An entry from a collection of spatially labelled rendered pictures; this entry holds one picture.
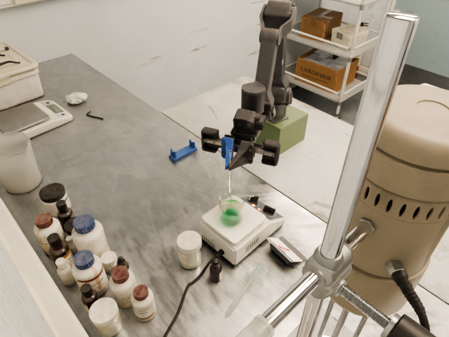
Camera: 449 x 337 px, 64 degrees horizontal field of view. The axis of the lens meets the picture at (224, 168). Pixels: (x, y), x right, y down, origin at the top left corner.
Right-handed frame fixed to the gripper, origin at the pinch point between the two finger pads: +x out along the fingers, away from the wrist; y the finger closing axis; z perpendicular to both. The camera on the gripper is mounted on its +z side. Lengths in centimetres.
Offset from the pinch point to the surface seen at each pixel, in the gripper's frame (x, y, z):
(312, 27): -233, -12, -48
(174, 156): -23.8, -28.3, -24.7
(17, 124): -18, -87, -22
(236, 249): 9.1, 4.3, -19.2
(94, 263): 25.0, -23.1, -16.6
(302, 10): -263, -26, -46
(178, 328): 28.2, -2.2, -25.8
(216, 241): 7.3, -1.3, -20.6
